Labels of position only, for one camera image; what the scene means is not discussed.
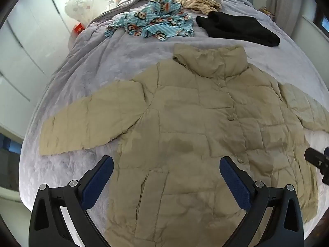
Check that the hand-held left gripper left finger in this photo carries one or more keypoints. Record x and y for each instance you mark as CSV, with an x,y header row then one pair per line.
x,y
99,177

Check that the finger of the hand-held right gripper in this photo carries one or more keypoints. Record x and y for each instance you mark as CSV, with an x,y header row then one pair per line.
x,y
315,158

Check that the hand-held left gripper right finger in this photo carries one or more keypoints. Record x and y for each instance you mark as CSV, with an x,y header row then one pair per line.
x,y
235,178

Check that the beige puffer jacket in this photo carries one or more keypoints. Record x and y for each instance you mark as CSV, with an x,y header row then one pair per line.
x,y
195,123

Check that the lilac plush blanket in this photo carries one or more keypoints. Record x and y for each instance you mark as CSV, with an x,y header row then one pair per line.
x,y
90,67

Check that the black fleece garment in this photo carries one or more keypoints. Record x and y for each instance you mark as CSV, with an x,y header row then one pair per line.
x,y
239,28

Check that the red box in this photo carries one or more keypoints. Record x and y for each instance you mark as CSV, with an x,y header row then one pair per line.
x,y
78,28

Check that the beige curtain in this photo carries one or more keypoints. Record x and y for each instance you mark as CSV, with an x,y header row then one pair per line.
x,y
284,2

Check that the blue monkey print pajamas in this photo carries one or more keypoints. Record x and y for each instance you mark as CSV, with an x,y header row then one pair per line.
x,y
154,20

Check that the white plastic bag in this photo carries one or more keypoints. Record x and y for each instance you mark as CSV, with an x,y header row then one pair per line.
x,y
78,3

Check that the beige striped garment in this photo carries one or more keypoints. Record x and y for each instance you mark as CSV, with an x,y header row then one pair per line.
x,y
198,1

